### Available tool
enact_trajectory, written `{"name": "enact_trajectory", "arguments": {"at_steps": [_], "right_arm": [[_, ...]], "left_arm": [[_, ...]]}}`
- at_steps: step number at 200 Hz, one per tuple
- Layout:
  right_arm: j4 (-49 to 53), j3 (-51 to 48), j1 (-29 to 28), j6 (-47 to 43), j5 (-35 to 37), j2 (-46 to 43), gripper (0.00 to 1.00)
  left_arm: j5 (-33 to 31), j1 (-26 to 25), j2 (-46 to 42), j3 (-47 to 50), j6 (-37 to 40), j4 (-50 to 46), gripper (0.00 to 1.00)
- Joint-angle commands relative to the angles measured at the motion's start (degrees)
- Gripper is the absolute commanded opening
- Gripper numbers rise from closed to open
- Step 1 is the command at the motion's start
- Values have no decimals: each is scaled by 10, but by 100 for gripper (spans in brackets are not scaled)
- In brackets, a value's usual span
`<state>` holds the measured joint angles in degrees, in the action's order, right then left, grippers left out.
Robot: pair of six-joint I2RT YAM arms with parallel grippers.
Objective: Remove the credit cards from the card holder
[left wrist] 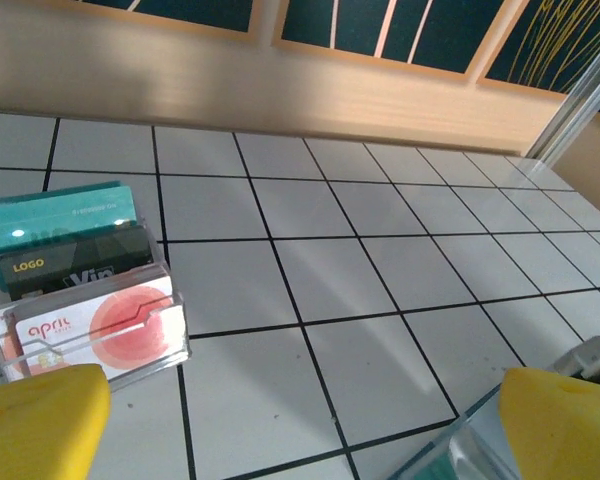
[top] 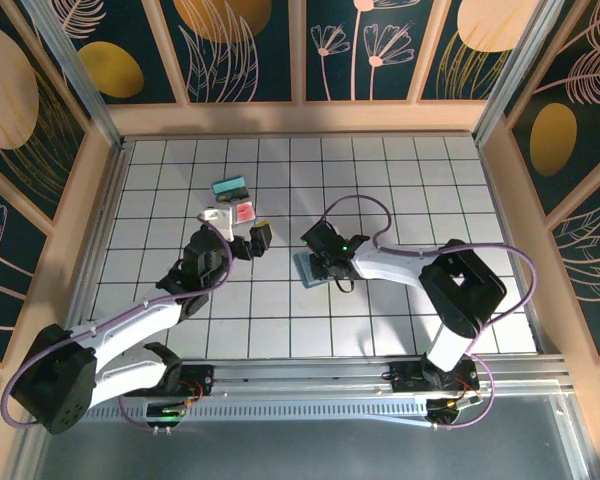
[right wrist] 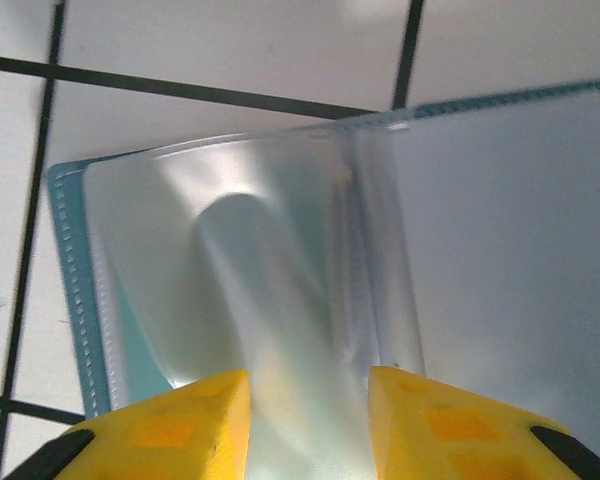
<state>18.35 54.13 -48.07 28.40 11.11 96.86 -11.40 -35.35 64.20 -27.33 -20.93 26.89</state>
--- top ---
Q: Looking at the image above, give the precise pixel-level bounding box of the teal leather wallet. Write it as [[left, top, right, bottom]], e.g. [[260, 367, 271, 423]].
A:
[[293, 251, 331, 290]]

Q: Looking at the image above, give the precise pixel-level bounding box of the teal and pink box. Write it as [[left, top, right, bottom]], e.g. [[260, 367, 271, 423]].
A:
[[210, 173, 257, 226]]

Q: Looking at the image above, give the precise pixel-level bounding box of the teal card stack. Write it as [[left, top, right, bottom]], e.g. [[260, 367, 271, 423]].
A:
[[212, 174, 246, 196]]

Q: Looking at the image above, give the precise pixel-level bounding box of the black electronics board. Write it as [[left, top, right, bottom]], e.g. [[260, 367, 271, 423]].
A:
[[424, 396, 483, 432], [144, 401, 187, 434]]

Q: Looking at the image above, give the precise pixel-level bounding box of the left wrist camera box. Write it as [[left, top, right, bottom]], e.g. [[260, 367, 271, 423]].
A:
[[197, 206, 239, 242]]

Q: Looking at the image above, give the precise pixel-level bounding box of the aluminium mounting rail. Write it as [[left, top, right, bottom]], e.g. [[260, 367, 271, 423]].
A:
[[29, 355, 574, 401]]

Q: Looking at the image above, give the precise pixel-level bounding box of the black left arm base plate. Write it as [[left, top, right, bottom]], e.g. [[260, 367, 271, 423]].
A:
[[123, 363, 216, 399]]

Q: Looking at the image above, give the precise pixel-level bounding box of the aluminium side rail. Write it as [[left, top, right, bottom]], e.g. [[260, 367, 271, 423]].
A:
[[54, 142, 131, 361]]

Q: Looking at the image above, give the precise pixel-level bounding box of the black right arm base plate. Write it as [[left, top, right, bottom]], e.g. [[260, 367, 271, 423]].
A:
[[388, 359, 481, 394]]

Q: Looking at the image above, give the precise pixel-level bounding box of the slotted grey cable duct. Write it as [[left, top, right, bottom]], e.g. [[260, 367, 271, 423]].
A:
[[87, 404, 431, 422]]

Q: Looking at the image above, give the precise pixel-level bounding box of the grey metal base plate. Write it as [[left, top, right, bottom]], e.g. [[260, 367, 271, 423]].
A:
[[4, 394, 599, 480]]

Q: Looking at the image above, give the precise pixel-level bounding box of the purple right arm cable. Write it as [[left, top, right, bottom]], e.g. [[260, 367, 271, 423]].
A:
[[322, 194, 539, 431]]

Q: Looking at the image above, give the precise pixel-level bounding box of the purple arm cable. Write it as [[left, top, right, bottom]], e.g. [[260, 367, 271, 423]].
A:
[[322, 194, 539, 431], [2, 222, 234, 432]]

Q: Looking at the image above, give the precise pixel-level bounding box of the aluminium corner post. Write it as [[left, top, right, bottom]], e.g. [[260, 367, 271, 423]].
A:
[[19, 0, 127, 147], [472, 0, 567, 146]]

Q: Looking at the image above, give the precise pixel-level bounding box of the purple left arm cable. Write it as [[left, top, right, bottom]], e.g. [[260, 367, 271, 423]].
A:
[[2, 222, 234, 432]]

